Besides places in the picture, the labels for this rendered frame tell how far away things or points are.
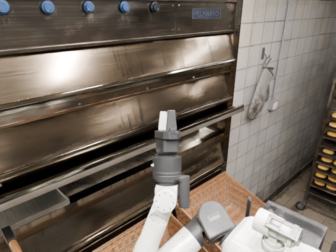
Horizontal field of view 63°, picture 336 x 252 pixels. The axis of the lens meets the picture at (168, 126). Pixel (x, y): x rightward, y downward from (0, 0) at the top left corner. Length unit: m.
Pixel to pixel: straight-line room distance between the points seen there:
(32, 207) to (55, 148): 0.35
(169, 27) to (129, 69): 0.33
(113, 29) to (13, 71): 0.45
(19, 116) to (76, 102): 0.23
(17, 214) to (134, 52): 0.92
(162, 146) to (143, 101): 0.69
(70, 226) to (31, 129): 0.56
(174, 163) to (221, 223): 0.27
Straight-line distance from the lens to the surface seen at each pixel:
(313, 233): 1.01
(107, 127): 1.33
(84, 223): 1.54
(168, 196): 0.79
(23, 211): 1.46
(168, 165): 0.79
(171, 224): 1.86
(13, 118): 1.17
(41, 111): 1.19
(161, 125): 0.86
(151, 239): 0.87
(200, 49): 1.67
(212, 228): 0.95
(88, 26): 1.23
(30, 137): 1.22
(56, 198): 1.48
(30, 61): 1.16
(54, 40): 1.18
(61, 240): 1.53
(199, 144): 1.88
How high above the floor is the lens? 2.04
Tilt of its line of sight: 24 degrees down
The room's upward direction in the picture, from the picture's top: straight up
